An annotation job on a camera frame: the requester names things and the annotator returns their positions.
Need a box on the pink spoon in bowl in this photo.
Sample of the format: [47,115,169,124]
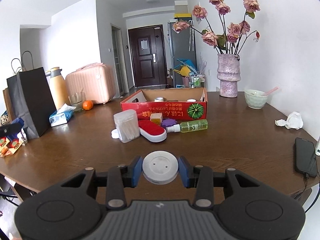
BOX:
[263,86,279,96]

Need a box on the grey refrigerator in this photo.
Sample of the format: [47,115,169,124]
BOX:
[167,19,198,87]

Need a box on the red and white lint brush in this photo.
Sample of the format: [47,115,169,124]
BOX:
[138,120,167,143]

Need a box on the pink textured ceramic vase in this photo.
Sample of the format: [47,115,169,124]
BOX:
[217,54,241,98]

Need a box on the yellow thermos jug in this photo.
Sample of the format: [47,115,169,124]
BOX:
[46,67,69,110]

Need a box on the clear cotton swab container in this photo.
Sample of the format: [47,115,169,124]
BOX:
[113,109,140,143]

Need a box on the red cardboard pumpkin box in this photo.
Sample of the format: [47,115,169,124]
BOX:
[120,88,208,120]

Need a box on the white ceramic bowl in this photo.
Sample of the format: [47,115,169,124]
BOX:
[245,89,268,109]

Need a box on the yellow box on refrigerator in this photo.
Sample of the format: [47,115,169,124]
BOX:
[174,13,192,18]

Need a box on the purple round lid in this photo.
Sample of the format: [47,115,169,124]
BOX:
[161,118,177,128]

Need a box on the crumpled white tissue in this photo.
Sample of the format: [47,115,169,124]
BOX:
[274,112,304,130]

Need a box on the white round plastic lid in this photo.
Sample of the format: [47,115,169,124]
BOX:
[142,151,178,185]

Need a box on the black smartphone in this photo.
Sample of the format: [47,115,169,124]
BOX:
[294,138,317,178]

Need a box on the small orange cube box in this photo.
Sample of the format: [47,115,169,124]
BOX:
[150,113,163,126]

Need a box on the black paper shopping bag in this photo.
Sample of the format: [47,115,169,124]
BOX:
[7,60,56,140]

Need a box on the blue tissue pack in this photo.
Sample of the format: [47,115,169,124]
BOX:
[49,103,76,127]

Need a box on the dark brown entrance door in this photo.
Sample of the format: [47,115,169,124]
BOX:
[128,25,167,87]

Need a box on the orange tangerine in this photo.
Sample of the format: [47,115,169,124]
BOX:
[82,100,94,111]

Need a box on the clear drinking glass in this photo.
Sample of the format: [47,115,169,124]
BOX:
[68,91,84,112]

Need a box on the dried pink rose bouquet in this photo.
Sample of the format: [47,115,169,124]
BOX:
[172,0,260,56]

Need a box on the black charging cable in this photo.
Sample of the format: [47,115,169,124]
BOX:
[292,173,320,213]

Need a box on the pink hard suitcase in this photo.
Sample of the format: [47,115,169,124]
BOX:
[65,63,116,104]

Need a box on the green liquid spray bottle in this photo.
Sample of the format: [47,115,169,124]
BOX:
[166,119,208,133]

